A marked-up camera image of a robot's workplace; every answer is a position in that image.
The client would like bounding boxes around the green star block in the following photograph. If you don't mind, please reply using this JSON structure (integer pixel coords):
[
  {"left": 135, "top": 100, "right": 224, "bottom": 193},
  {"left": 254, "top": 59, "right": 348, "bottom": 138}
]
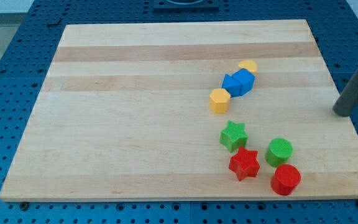
[{"left": 219, "top": 120, "right": 248, "bottom": 152}]

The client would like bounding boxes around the yellow heart block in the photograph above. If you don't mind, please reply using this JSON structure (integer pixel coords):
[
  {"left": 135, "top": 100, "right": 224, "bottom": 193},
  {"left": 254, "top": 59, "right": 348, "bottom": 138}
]
[{"left": 238, "top": 60, "right": 258, "bottom": 74}]

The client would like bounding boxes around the yellow hexagon block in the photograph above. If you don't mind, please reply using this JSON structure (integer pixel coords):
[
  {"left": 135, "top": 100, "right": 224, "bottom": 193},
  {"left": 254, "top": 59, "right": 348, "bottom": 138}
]
[{"left": 209, "top": 88, "right": 231, "bottom": 114}]

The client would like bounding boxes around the wooden board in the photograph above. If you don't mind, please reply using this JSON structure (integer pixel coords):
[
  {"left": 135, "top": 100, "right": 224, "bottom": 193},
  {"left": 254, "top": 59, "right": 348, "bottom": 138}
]
[{"left": 0, "top": 20, "right": 358, "bottom": 202}]

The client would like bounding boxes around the green cylinder block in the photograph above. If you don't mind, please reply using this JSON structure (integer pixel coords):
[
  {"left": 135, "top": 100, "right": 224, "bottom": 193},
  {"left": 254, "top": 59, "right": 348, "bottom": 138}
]
[{"left": 265, "top": 138, "right": 293, "bottom": 167}]

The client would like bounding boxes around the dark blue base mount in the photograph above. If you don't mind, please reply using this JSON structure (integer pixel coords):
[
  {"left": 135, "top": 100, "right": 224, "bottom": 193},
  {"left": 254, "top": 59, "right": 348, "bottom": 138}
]
[{"left": 150, "top": 0, "right": 219, "bottom": 11}]

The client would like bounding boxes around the blue triangle block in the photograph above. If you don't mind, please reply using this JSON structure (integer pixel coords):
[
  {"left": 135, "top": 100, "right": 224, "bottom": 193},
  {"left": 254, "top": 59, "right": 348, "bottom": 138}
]
[{"left": 221, "top": 74, "right": 241, "bottom": 98}]

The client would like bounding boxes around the red star block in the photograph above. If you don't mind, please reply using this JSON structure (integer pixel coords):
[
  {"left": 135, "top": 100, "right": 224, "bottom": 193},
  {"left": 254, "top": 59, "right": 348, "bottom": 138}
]
[{"left": 229, "top": 146, "right": 260, "bottom": 181}]

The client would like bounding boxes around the red cylinder block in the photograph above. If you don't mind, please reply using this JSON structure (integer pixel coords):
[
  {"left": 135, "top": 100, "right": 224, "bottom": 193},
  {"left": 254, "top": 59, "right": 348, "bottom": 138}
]
[{"left": 270, "top": 164, "right": 301, "bottom": 196}]

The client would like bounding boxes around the blue cube block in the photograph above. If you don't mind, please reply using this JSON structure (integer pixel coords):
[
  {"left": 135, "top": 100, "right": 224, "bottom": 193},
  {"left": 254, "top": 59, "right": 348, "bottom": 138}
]
[{"left": 232, "top": 68, "right": 255, "bottom": 96}]

